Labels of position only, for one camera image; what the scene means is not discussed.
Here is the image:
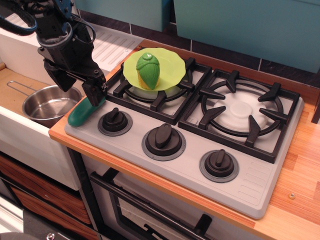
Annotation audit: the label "black left burner grate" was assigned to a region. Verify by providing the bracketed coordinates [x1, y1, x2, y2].
[104, 57, 212, 125]

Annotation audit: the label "black burner grate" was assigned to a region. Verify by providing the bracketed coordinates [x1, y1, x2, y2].
[178, 69, 300, 164]
[104, 57, 212, 125]

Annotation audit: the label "toy oven door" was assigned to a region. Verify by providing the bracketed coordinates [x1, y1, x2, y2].
[82, 156, 258, 240]

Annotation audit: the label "black oven door handle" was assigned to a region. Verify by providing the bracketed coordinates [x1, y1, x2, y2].
[89, 172, 212, 240]

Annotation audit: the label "black left stove knob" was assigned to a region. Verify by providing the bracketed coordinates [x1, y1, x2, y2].
[98, 107, 133, 137]

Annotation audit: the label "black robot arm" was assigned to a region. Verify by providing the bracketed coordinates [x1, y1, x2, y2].
[0, 0, 108, 107]

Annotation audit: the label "grey toy stovetop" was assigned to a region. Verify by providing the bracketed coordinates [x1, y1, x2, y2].
[64, 47, 305, 221]

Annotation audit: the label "black middle stove knob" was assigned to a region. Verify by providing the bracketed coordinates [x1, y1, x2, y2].
[141, 123, 187, 162]

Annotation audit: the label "toy corncob with green husk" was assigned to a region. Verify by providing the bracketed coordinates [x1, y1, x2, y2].
[136, 52, 160, 90]

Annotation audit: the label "black stove knob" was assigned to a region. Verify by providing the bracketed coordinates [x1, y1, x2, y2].
[141, 123, 187, 162]
[98, 107, 133, 137]
[199, 149, 240, 184]

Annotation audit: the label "white toy sink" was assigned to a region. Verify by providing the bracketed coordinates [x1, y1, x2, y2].
[0, 12, 147, 192]

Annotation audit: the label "light green plastic plate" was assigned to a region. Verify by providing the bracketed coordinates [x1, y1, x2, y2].
[123, 47, 186, 91]

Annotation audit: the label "green toy cucumber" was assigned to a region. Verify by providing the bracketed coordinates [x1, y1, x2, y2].
[67, 97, 106, 127]

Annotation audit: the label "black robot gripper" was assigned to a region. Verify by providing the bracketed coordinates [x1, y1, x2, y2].
[37, 24, 108, 107]

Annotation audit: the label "black right burner grate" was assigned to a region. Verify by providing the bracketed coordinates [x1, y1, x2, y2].
[178, 69, 300, 164]

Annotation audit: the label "stainless steel pot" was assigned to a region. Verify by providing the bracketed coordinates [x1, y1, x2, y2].
[6, 80, 82, 128]

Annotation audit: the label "wooden drawer fronts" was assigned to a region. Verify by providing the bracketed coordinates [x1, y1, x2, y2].
[0, 152, 98, 240]

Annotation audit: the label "black right stove knob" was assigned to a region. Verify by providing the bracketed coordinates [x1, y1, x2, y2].
[199, 149, 240, 184]

